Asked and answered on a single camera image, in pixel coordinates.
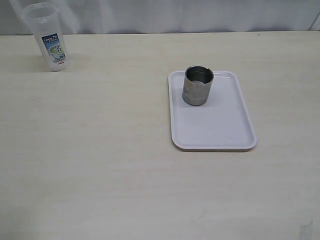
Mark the white backdrop curtain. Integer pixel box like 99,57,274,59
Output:
0,0,320,35

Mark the clear plastic water pitcher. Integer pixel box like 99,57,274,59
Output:
21,2,69,72

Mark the stainless steel cup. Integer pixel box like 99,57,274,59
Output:
182,65,214,106

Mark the white plastic tray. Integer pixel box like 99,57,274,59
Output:
168,70,257,152

